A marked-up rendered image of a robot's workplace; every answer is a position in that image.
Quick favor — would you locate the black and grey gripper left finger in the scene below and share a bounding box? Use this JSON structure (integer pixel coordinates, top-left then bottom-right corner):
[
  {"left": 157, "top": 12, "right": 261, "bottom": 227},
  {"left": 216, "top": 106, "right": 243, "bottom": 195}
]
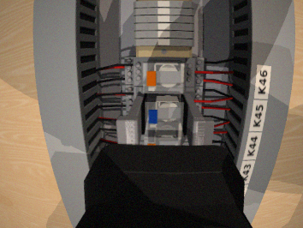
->
[{"left": 116, "top": 93, "right": 147, "bottom": 145}]

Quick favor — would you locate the grey relay panel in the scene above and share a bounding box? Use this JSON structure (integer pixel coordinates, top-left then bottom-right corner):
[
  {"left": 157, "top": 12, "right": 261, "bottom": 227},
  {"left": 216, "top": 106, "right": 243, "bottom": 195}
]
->
[{"left": 33, "top": 0, "right": 295, "bottom": 228}]

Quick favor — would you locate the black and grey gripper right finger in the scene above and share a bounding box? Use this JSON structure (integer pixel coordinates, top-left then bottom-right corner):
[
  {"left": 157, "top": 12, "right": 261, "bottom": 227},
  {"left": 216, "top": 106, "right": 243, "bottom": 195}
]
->
[{"left": 181, "top": 93, "right": 214, "bottom": 146}]

